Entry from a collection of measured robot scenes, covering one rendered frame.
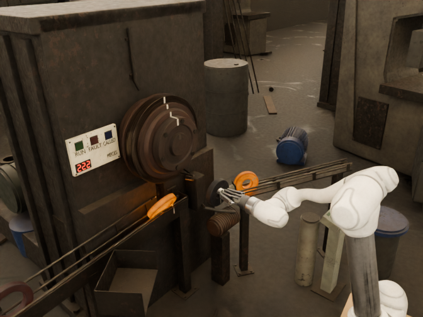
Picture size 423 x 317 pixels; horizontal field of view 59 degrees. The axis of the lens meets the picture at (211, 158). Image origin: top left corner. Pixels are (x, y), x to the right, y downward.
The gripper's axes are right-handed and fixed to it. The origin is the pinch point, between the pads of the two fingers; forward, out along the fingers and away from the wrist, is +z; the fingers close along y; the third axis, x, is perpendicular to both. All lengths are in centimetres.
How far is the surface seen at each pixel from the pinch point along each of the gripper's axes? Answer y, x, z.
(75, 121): -53, 45, 40
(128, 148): -35, 29, 28
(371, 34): 258, 47, 20
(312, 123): 324, -89, 95
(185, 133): -6.9, 30.3, 17.0
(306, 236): 46, -41, -35
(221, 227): 11.1, -34.8, 5.5
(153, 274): -49, -24, -1
